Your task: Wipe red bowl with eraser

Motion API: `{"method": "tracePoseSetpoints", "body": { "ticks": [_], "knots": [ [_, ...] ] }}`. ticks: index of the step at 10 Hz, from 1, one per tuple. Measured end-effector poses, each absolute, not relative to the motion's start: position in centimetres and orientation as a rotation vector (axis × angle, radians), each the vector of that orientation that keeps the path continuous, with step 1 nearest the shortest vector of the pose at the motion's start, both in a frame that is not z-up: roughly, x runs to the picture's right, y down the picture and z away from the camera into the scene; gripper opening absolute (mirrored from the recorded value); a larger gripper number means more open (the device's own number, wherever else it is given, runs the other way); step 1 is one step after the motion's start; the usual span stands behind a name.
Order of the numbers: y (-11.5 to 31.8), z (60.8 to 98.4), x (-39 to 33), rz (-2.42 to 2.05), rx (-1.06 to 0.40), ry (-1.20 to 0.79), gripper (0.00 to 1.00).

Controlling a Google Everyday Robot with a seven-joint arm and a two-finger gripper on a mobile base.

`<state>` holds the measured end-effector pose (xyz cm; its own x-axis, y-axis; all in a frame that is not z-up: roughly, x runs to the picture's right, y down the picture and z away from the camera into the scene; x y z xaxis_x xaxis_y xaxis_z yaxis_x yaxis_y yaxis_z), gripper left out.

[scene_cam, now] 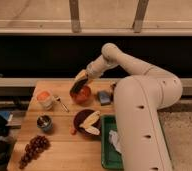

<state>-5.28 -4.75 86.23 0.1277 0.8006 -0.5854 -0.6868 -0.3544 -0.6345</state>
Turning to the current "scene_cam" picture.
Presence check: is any red bowl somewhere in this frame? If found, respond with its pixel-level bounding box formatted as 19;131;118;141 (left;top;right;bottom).
70;85;91;104

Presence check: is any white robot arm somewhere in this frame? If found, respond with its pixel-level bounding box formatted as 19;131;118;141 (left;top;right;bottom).
75;43;183;171

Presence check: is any blue sponge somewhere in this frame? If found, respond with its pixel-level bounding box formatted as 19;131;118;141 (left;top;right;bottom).
97;91;111;106

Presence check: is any metal spoon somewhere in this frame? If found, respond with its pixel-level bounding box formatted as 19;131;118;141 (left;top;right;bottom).
54;96;70;112

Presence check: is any dark maroon plate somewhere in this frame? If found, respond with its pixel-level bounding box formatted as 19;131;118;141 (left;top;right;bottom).
73;109;93;137

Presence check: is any corn cob upper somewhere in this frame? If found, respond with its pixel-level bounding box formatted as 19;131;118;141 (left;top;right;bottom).
80;111;100;129

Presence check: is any corn cob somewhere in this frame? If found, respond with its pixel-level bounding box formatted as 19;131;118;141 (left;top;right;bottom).
85;126;100;135
80;111;100;129

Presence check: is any white cup with orange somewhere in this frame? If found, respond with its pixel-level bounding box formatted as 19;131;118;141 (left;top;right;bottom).
36;91;53;110

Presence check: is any corn cob lower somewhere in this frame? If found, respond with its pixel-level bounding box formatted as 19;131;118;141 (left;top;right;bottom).
85;126;100;135

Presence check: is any small orange carrot piece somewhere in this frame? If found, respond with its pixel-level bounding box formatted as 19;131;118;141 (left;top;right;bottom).
70;127;77;135

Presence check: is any white crumpled cloth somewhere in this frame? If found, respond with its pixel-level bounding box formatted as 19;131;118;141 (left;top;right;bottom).
109;130;121;153

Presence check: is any bunch of purple grapes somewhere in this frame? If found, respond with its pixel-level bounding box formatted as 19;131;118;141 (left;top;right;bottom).
19;135;50;169

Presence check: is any green tray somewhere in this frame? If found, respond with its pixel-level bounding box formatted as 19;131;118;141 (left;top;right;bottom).
101;115;123;170

